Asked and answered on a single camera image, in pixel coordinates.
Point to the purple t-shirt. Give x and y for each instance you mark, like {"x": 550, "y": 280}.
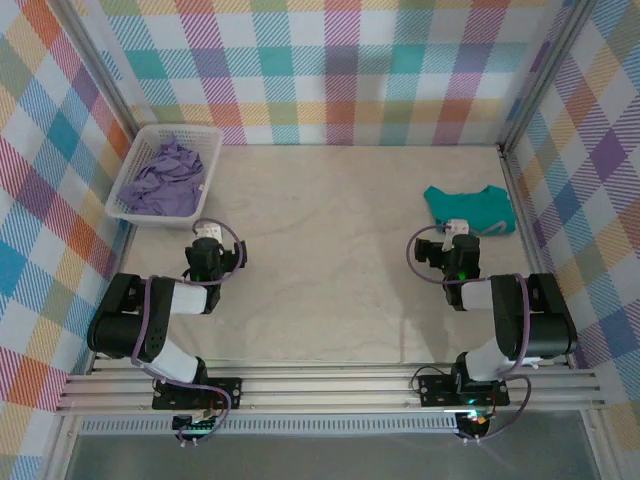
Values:
{"x": 165, "y": 185}

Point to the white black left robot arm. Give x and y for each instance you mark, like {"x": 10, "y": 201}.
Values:
{"x": 190, "y": 298}

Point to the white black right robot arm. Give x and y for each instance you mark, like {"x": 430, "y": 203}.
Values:
{"x": 477, "y": 295}

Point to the folded teal t-shirt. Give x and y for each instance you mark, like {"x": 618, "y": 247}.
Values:
{"x": 472, "y": 210}

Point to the white perforated plastic basket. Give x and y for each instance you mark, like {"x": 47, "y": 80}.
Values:
{"x": 131, "y": 165}

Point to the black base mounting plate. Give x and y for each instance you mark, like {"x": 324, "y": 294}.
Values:
{"x": 225, "y": 392}
{"x": 435, "y": 390}

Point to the small controller circuit board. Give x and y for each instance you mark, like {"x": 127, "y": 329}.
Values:
{"x": 192, "y": 425}
{"x": 475, "y": 422}

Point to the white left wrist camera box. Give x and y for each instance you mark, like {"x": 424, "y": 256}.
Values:
{"x": 209, "y": 231}

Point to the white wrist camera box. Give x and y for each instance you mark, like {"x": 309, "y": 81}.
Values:
{"x": 209, "y": 231}
{"x": 456, "y": 226}

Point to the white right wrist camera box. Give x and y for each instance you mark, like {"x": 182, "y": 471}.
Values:
{"x": 456, "y": 226}

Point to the aluminium side rail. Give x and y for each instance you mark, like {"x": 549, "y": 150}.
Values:
{"x": 123, "y": 250}
{"x": 525, "y": 220}

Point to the long aluminium base rail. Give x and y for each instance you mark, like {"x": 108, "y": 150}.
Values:
{"x": 325, "y": 387}

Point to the aluminium frame post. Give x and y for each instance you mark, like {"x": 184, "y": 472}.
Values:
{"x": 100, "y": 75}
{"x": 545, "y": 75}

